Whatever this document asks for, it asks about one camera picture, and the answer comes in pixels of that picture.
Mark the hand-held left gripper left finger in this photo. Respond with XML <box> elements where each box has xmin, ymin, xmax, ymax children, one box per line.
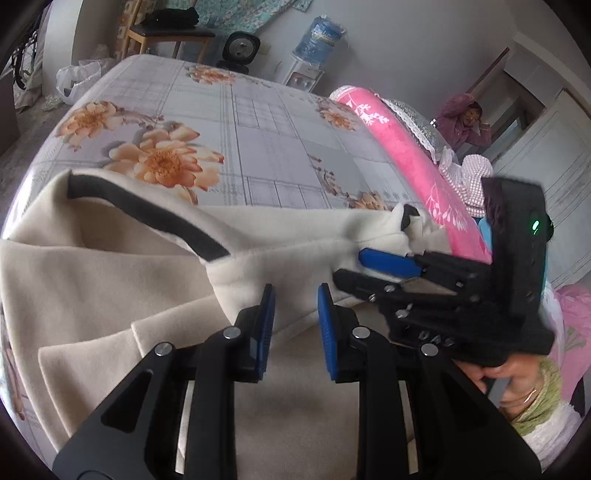
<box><xmin>52</xmin><ymin>284</ymin><xmax>277</xmax><ymax>480</ymax></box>

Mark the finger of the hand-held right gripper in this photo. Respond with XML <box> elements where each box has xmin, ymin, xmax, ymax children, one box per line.
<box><xmin>332</xmin><ymin>269</ymin><xmax>467</xmax><ymax>324</ymax></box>
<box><xmin>358</xmin><ymin>247</ymin><xmax>483</xmax><ymax>296</ymax></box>

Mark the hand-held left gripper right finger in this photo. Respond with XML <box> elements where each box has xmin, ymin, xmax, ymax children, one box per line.
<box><xmin>317</xmin><ymin>282</ymin><xmax>541</xmax><ymax>480</ymax></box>

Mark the cream jacket with black trim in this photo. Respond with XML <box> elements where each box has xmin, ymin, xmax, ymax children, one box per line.
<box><xmin>0</xmin><ymin>171</ymin><xmax>448</xmax><ymax>480</ymax></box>

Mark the person's right forearm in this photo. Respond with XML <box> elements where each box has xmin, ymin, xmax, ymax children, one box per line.
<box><xmin>496</xmin><ymin>357</ymin><xmax>585</xmax><ymax>462</ymax></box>

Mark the person's right hand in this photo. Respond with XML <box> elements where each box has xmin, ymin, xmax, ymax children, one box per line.
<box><xmin>455</xmin><ymin>353</ymin><xmax>543</xmax><ymax>409</ymax></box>

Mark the blue cartoon quilt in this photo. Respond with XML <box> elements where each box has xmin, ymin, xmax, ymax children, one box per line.
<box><xmin>478</xmin><ymin>216</ymin><xmax>494</xmax><ymax>260</ymax></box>

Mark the pink white checkered cloth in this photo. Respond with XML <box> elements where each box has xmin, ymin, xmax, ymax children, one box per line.
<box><xmin>438</xmin><ymin>154</ymin><xmax>500</xmax><ymax>219</ymax></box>

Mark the pink floral blanket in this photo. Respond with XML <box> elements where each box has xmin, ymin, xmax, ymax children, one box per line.
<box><xmin>330</xmin><ymin>85</ymin><xmax>495</xmax><ymax>265</ymax></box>

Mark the white panelled door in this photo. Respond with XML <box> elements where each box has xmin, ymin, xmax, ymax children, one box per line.
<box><xmin>489</xmin><ymin>85</ymin><xmax>591</xmax><ymax>282</ymax></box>

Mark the grey lace-trimmed pillow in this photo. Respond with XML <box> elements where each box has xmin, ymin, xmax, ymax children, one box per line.
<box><xmin>383</xmin><ymin>97</ymin><xmax>454</xmax><ymax>163</ymax></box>

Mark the bed with floral plaid sheet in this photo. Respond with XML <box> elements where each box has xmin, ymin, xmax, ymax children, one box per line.
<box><xmin>0</xmin><ymin>54</ymin><xmax>446</xmax><ymax>462</ymax></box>

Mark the white water dispenser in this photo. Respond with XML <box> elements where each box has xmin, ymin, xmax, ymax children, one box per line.
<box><xmin>281</xmin><ymin>60</ymin><xmax>325</xmax><ymax>92</ymax></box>

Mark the blue water bottle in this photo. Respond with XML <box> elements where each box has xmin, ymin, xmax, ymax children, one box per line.
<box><xmin>294</xmin><ymin>16</ymin><xmax>345</xmax><ymax>68</ymax></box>

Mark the black round fan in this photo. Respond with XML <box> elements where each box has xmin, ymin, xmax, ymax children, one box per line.
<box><xmin>216</xmin><ymin>31</ymin><xmax>262</xmax><ymax>75</ymax></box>

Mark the wooden chair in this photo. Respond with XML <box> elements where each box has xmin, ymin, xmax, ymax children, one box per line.
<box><xmin>124</xmin><ymin>0</ymin><xmax>216</xmax><ymax>64</ymax></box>

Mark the white plastic bag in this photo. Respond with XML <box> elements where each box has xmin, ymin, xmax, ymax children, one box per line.
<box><xmin>56</xmin><ymin>58</ymin><xmax>117</xmax><ymax>105</ymax></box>

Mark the black bag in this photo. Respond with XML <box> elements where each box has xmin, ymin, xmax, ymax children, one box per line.
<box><xmin>148</xmin><ymin>7</ymin><xmax>200</xmax><ymax>27</ymax></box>

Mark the wheelchair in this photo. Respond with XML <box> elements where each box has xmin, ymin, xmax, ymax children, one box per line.
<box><xmin>11</xmin><ymin>28</ymin><xmax>43</xmax><ymax>89</ymax></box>

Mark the teal floral wall cloth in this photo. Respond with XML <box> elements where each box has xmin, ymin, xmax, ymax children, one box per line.
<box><xmin>194</xmin><ymin>0</ymin><xmax>315</xmax><ymax>34</ymax></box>

